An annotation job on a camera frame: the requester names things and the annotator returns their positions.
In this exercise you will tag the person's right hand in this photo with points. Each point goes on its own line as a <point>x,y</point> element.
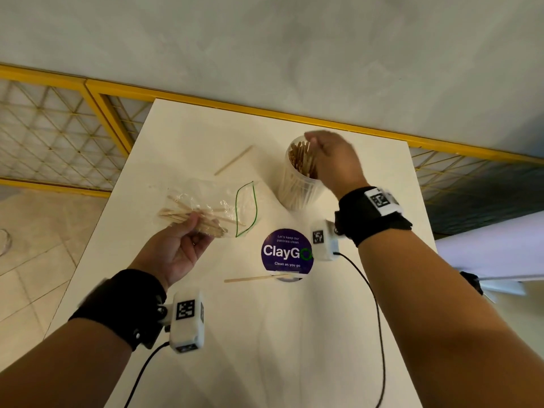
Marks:
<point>340,165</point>

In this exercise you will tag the person's left hand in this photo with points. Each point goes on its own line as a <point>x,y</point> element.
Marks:
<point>174,250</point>

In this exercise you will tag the bundle of wooden sticks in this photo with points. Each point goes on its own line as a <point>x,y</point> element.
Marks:
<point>299,159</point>

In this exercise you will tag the short bagged wooden sticks bunch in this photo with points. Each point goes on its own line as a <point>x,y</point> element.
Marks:
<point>212,227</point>

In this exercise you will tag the clear plastic cup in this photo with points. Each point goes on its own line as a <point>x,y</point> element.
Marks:
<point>297,191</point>

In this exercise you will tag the clear zip bag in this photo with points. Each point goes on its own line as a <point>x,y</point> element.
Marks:
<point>212,199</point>

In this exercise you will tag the single wooden stick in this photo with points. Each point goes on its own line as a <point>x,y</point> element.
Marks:
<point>233,160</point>
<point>255,278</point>

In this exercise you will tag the person's right forearm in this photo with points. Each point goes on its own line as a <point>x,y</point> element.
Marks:
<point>446,327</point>

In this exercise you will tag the person's left forearm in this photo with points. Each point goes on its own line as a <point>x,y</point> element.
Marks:
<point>63,369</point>

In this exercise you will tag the purple round sticker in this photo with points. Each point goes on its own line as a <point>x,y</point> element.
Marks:
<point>284,250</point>

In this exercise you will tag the yellow metal mesh fence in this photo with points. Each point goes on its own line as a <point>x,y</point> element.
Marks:
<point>55,131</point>

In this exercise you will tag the black stand foot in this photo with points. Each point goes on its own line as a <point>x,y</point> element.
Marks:
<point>472,282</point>

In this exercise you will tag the light blue stand bar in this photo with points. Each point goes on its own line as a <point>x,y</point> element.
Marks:
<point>505,288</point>

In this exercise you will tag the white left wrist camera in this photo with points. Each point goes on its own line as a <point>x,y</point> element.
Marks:
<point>187,322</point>

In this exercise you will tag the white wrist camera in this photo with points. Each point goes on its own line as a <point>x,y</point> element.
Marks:
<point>323,242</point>
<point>187,322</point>

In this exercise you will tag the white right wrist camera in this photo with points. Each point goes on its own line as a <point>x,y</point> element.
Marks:
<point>323,242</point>

